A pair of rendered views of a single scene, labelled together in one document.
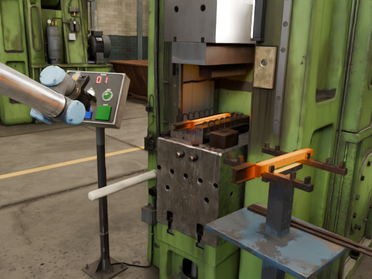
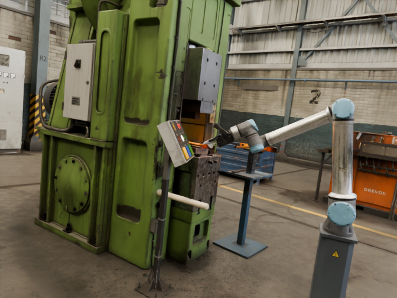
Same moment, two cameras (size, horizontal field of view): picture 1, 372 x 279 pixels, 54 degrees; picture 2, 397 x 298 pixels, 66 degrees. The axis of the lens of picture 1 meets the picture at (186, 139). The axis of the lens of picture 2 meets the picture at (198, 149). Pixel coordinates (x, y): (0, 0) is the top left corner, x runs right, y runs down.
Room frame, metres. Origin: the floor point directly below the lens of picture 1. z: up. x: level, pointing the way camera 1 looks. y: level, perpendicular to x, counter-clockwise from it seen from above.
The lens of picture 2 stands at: (2.07, 2.53, 1.27)
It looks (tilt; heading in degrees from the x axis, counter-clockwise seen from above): 7 degrees down; 262
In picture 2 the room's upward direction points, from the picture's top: 6 degrees clockwise
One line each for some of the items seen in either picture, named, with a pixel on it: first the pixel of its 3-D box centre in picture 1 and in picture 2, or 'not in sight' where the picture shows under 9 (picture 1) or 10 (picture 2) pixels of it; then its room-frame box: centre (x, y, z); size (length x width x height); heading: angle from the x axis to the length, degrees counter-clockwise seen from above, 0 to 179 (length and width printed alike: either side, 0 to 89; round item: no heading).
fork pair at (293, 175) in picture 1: (318, 170); not in sight; (1.05, -0.40, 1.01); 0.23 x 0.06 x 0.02; 133
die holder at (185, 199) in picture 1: (220, 175); (181, 175); (1.82, -0.18, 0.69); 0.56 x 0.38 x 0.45; 140
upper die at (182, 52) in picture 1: (215, 52); (186, 105); (1.84, -0.13, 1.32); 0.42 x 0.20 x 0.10; 140
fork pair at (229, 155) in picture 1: (254, 151); not in sight; (1.23, -0.24, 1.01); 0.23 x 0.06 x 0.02; 133
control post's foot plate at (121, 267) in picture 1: (104, 262); (155, 283); (1.98, 0.48, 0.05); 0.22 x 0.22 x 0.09; 50
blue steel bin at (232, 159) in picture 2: not in sight; (242, 160); (0.19, -3.83, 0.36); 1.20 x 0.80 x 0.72; 138
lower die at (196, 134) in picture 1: (212, 124); (181, 146); (1.84, -0.13, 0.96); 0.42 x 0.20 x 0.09; 140
